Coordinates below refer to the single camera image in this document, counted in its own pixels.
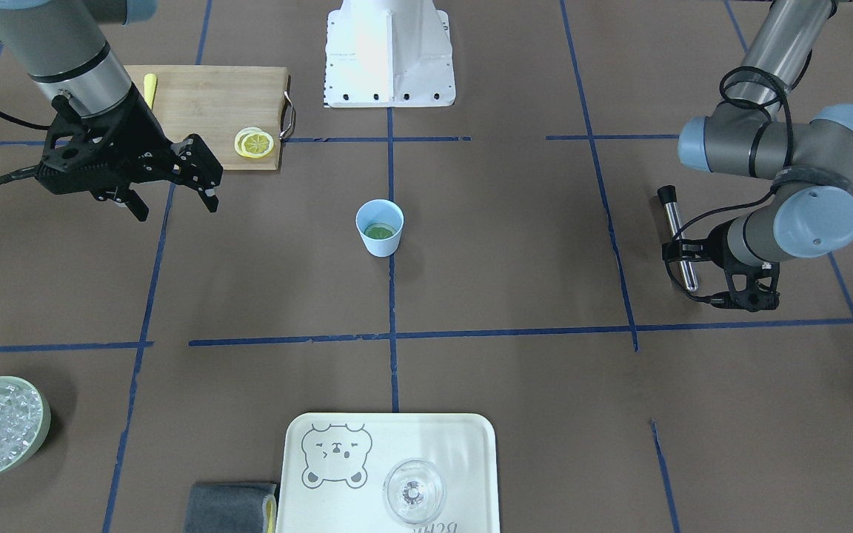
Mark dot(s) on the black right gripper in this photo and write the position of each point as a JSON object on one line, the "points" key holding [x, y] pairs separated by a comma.
{"points": [[146, 142]]}

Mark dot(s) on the grey folded cloth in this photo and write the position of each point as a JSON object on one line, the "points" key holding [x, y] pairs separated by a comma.
{"points": [[231, 507]]}

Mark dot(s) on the bamboo cutting board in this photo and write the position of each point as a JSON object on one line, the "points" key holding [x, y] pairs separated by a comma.
{"points": [[216, 102]]}

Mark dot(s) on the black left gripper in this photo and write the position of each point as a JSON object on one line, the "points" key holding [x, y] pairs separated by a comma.
{"points": [[717, 243]]}

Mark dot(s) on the light blue plastic cup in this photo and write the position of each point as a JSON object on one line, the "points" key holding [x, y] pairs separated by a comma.
{"points": [[383, 211]]}

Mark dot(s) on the cream bear serving tray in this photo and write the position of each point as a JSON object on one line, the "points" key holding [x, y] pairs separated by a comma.
{"points": [[335, 465]]}

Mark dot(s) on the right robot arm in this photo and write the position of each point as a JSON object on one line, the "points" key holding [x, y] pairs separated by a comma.
{"points": [[64, 51]]}

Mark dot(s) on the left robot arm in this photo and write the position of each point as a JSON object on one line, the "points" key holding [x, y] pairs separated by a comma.
{"points": [[808, 210]]}

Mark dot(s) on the yellow plastic knife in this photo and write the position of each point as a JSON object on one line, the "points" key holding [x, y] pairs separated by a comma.
{"points": [[150, 82]]}

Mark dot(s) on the lemon slice on board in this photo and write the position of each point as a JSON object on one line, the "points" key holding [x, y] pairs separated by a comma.
{"points": [[253, 143]]}

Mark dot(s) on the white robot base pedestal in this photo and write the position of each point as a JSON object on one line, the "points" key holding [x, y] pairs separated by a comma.
{"points": [[388, 54]]}

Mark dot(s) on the lemon slice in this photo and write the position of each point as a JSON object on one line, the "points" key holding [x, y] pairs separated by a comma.
{"points": [[379, 231], [253, 143]]}

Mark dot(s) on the clear wine glass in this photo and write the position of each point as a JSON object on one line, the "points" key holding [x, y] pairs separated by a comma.
{"points": [[415, 492]]}

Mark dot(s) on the steel muddler with black tip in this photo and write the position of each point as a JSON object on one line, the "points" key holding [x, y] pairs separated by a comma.
{"points": [[669, 200]]}

